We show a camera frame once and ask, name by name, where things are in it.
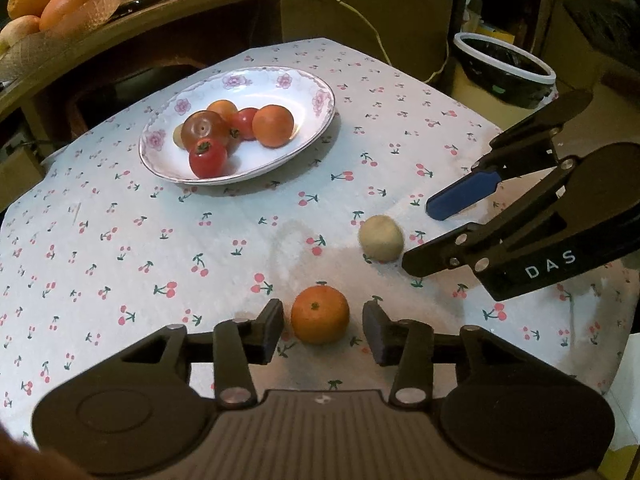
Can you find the small tan fruit in plate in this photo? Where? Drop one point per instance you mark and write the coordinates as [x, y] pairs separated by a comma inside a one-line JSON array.
[[177, 137]]

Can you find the pale apple on shelf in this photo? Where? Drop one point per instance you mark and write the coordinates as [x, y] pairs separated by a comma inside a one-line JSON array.
[[18, 29]]

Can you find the black bin white rim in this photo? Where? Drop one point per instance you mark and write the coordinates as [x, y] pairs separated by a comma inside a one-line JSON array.
[[508, 73]]

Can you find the orange tangerine in plate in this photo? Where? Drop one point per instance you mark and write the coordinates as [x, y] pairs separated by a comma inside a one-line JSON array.
[[224, 108]]

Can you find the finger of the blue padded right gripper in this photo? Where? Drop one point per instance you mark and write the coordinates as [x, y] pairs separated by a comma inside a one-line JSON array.
[[522, 149]]

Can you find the cardboard box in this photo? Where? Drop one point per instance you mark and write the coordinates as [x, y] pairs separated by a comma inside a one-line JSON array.
[[19, 173]]

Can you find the wooden shelf desk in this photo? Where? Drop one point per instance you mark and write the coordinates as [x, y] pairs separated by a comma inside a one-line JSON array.
[[66, 96]]

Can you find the white floral ceramic plate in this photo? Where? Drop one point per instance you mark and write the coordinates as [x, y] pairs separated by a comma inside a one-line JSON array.
[[309, 98]]

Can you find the large dark red tomato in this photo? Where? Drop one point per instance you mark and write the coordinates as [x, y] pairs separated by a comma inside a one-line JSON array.
[[204, 124]]

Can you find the cherry print tablecloth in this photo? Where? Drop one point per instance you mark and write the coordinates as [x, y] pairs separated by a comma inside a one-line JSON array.
[[102, 253]]

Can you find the large orange on shelf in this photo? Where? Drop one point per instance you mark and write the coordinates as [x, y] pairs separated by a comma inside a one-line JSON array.
[[56, 10]]

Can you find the pale tan round fruit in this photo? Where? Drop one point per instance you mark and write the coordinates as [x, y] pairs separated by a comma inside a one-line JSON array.
[[381, 239]]

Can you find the small red tomato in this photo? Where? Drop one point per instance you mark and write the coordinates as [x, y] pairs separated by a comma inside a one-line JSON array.
[[242, 123]]

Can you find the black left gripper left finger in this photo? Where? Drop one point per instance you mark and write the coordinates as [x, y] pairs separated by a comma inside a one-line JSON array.
[[236, 345]]

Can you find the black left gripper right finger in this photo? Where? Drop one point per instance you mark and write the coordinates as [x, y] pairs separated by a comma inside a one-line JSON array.
[[406, 344]]

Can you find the orange tangerine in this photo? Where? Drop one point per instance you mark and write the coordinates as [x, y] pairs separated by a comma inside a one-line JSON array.
[[319, 315], [224, 108], [273, 126]]

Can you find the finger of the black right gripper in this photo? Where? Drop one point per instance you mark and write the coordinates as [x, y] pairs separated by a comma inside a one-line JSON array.
[[465, 244]]

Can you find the woven fruit tray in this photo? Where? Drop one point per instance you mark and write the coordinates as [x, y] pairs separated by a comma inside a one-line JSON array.
[[35, 49]]

